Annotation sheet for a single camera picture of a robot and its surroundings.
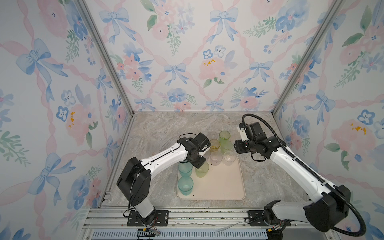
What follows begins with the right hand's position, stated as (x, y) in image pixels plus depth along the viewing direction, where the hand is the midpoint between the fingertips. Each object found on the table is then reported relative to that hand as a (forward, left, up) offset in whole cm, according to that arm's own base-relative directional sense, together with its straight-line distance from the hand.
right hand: (237, 144), depth 81 cm
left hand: (-6, +21, -8) cm, 23 cm away
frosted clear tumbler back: (0, +10, -16) cm, 19 cm away
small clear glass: (+18, +10, -16) cm, 26 cm away
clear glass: (0, +2, -15) cm, 15 cm away
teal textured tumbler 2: (-17, +28, -16) cm, 36 cm away
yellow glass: (+11, +10, -16) cm, 22 cm away
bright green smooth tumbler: (+17, +3, -15) cm, 23 cm away
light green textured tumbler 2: (+8, +3, -14) cm, 17 cm away
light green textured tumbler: (-8, +19, -17) cm, 26 cm away
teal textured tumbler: (-8, +29, -16) cm, 34 cm away
